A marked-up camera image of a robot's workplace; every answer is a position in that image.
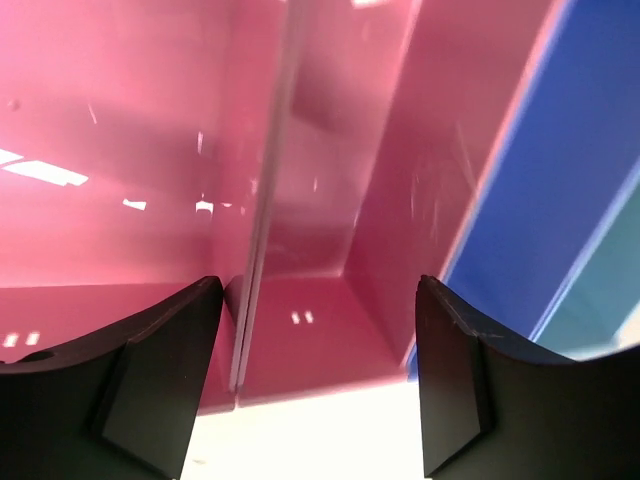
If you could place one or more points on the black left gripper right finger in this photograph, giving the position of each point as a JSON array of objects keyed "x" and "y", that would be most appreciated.
[{"x": 495, "y": 405}]

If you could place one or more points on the purple blue container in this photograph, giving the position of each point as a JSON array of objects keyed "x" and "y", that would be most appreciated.
[{"x": 573, "y": 142}]

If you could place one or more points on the light blue container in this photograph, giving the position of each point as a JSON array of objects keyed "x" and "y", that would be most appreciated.
[{"x": 596, "y": 311}]

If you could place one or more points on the pink container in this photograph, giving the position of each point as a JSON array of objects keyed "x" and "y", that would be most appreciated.
[{"x": 316, "y": 156}]

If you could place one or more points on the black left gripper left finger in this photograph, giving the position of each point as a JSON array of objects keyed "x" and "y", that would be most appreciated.
[{"x": 117, "y": 403}]

